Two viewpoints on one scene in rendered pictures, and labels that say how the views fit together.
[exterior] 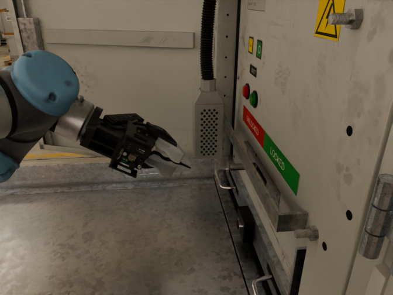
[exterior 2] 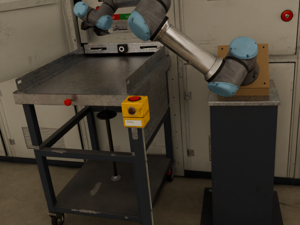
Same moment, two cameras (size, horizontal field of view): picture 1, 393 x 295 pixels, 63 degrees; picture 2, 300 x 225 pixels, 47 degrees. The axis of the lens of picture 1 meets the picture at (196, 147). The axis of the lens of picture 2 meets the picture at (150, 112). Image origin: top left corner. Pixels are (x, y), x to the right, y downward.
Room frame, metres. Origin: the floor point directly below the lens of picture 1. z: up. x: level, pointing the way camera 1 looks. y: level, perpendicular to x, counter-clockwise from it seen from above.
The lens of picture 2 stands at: (-0.47, 1.81, 1.33)
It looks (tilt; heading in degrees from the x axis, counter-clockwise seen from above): 22 degrees down; 294
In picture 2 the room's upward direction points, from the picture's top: 6 degrees counter-clockwise
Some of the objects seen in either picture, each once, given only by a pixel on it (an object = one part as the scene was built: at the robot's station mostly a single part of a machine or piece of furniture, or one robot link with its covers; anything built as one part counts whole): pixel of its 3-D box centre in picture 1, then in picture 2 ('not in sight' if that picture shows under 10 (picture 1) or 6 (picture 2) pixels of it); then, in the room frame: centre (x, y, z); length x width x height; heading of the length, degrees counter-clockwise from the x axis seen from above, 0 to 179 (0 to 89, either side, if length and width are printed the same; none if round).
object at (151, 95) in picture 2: not in sight; (110, 136); (0.50, 0.26, 0.46); 0.64 x 0.58 x 0.66; 96
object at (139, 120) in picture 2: not in sight; (135, 111); (0.06, 0.75, 0.85); 0.08 x 0.08 x 0.10; 6
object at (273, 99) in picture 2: not in sight; (242, 91); (-0.24, 0.17, 0.74); 0.32 x 0.32 x 0.02; 10
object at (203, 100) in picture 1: (209, 123); (85, 27); (0.74, -0.03, 1.04); 0.08 x 0.05 x 0.17; 96
